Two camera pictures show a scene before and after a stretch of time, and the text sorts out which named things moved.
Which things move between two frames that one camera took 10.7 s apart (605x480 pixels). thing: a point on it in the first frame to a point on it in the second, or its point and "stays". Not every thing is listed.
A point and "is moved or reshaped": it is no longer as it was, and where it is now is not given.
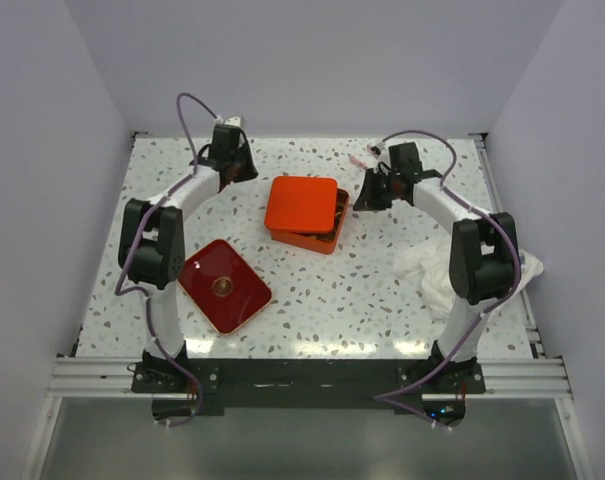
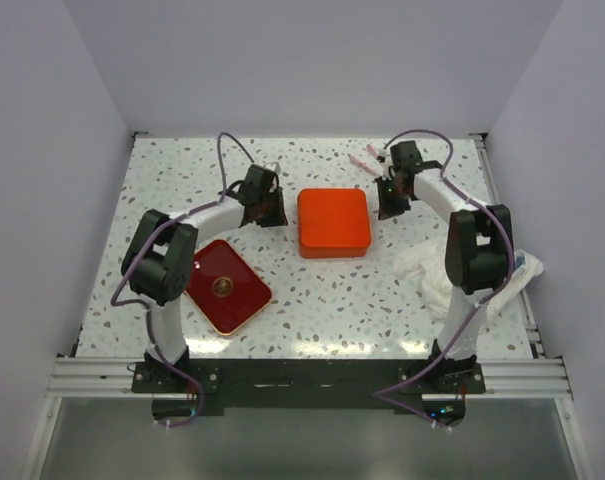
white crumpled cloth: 426,267 stays
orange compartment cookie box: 306,211 to 351,252
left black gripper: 251,171 to 279,218
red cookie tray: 223,286 stays
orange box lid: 302,204 is moved or reshaped
